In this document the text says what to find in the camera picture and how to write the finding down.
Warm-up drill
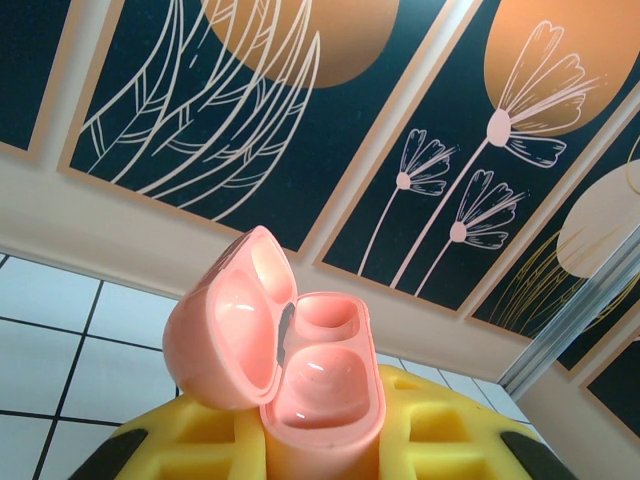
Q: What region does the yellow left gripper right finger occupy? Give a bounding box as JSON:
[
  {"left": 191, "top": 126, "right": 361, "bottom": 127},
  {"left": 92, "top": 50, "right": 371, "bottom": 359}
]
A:
[{"left": 377, "top": 363, "right": 576, "bottom": 480}]

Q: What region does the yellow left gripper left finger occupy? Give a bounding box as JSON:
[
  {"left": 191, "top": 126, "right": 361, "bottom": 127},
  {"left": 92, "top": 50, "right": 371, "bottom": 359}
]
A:
[{"left": 72, "top": 394, "right": 269, "bottom": 480}]

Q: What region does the pink rectangular earbud charging case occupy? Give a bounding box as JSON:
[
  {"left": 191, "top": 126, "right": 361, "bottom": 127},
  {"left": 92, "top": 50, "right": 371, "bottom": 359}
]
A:
[{"left": 163, "top": 224, "right": 386, "bottom": 480}]

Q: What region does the aluminium frame post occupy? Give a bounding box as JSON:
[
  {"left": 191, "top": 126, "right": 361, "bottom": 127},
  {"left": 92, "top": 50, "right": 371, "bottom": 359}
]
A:
[{"left": 497, "top": 234, "right": 640, "bottom": 407}]

